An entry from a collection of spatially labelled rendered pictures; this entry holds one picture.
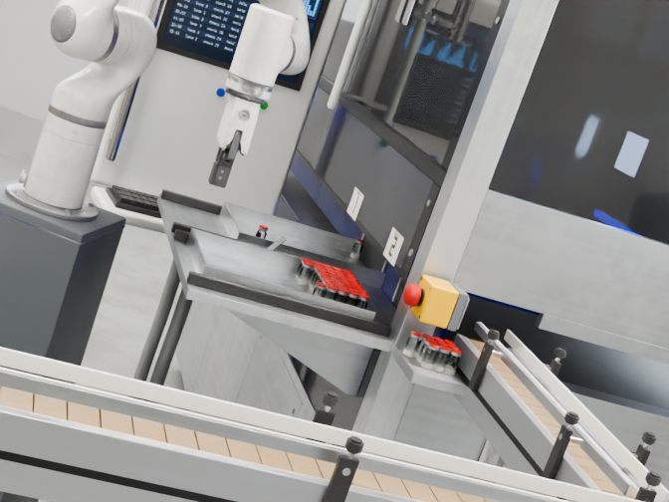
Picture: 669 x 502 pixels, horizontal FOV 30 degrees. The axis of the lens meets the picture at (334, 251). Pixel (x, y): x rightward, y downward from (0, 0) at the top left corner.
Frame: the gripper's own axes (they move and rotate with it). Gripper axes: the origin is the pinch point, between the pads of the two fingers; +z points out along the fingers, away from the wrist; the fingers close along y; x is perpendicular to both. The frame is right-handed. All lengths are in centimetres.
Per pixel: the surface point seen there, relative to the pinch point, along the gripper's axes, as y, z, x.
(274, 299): -7.8, 17.9, -15.4
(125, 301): 254, 108, -28
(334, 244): 54, 18, -41
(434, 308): -21.2, 8.1, -40.2
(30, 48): 457, 49, 32
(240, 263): 15.8, 19.1, -12.6
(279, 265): 19.8, 18.3, -21.4
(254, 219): 54, 18, -21
